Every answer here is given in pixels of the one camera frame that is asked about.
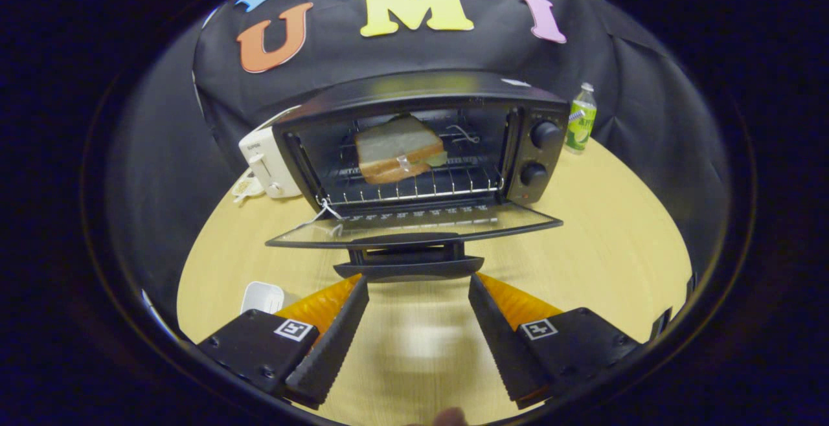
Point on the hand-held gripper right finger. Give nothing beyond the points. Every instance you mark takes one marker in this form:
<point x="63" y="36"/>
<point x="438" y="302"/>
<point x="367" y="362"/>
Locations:
<point x="502" y="342"/>

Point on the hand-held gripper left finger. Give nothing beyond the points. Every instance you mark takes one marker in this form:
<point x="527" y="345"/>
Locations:
<point x="333" y="342"/>

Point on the black toaster oven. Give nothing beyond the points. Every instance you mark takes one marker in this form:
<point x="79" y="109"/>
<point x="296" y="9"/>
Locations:
<point x="544" y="154"/>

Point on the toast lettuce sandwich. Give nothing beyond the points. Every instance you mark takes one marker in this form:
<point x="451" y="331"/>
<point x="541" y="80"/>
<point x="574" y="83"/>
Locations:
<point x="398" y="147"/>

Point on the white pop-up toaster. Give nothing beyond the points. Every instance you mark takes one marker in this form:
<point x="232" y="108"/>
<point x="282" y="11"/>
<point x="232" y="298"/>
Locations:
<point x="269" y="151"/>

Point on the small white plate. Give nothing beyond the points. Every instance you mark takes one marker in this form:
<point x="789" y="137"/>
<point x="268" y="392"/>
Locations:
<point x="262" y="298"/>

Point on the green label plastic bottle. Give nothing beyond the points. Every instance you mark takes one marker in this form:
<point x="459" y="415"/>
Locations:
<point x="581" y="122"/>

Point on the black backdrop cloth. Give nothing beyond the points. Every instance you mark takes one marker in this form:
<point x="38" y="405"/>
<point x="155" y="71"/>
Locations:
<point x="647" y="109"/>

